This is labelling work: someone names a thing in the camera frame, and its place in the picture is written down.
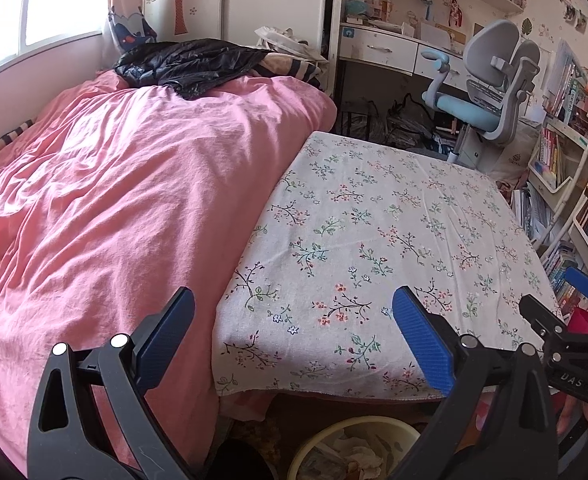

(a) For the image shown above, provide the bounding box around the pink shopping bag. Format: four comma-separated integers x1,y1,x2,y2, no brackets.
566,307,588,336

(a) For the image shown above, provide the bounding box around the black plastic bag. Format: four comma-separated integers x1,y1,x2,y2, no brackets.
386,95,437,143

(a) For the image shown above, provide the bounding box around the window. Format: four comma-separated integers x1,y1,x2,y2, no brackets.
0,0,110,73

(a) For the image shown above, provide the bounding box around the pile of papers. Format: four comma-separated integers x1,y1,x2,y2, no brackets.
511,185,557,246

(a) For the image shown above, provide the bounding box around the yellow plastic bin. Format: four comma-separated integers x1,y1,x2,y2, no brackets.
286,416,422,480

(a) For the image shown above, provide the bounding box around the striped beige pillow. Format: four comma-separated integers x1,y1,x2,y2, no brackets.
246,52,325,91

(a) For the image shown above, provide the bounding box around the white plastic bag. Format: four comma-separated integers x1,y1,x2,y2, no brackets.
255,26,329,63

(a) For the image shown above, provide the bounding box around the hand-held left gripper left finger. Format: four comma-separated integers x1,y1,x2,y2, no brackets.
26,287,195,480

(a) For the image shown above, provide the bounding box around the blue grey office chair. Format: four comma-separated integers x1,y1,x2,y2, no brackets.
420,19,542,166

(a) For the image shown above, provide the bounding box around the black puffer jacket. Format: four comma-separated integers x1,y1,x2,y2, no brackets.
114,39,269,101

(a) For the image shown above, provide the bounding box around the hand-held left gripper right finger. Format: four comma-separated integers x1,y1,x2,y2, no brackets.
393,286,559,480

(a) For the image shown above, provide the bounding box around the floral white tablecloth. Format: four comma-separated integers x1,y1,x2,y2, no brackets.
211,131,562,403

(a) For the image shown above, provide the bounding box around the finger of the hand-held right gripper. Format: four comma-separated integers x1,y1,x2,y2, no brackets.
518,295,568,341
566,267,588,301

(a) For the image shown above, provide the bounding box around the white desk with drawers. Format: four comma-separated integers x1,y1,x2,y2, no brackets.
339,22,467,83

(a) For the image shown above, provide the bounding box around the stack of books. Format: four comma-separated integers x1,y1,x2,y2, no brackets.
544,242,582,311

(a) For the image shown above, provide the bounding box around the person's right hand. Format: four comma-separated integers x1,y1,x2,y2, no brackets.
556,394,588,437

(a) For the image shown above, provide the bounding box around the pink blanket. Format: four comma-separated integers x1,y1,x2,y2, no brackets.
0,74,337,476

